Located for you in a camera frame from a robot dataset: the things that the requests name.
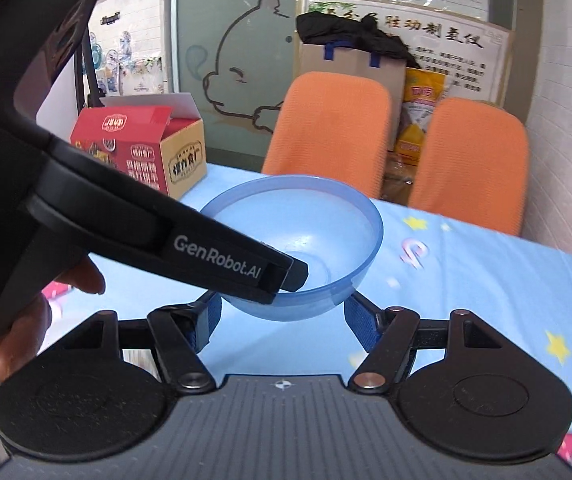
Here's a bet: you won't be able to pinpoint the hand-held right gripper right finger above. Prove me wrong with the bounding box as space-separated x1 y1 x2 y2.
343 290 505 395

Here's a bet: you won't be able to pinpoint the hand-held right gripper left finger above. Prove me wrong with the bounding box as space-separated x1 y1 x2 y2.
60 290 224 395

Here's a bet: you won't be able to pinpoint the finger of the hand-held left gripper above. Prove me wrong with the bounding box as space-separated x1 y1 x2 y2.
280 256 310 293

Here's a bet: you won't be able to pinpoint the blue translucent plastic bowl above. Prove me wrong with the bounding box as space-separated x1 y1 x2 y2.
200 175 385 322

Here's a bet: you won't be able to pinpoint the person's left hand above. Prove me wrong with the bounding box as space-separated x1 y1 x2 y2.
0 256 106 389

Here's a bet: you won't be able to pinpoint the blue cartoon pig tablecloth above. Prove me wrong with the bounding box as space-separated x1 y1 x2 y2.
0 162 572 480

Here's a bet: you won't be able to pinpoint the red cracker carton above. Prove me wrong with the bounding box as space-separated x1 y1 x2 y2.
70 92 208 201

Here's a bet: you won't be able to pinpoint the orange chair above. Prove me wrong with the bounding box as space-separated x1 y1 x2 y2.
261 71 393 201
408 97 529 237

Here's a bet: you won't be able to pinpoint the yellow snack packet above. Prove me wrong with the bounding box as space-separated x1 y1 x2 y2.
395 67 448 166

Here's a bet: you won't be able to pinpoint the frosted glass door, cat outline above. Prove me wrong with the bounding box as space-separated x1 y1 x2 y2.
175 0 301 173

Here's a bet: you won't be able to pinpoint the black cloth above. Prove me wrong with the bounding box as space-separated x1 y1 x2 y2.
296 10 421 69

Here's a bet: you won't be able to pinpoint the group of wall ornaments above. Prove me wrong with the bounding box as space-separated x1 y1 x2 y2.
86 30 167 97

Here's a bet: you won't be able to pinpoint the brown cardboard bag, blue handles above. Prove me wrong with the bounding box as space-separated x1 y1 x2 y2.
298 42 407 152

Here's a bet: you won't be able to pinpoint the wall poster with black calligraphy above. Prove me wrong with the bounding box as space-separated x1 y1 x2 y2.
306 0 512 107

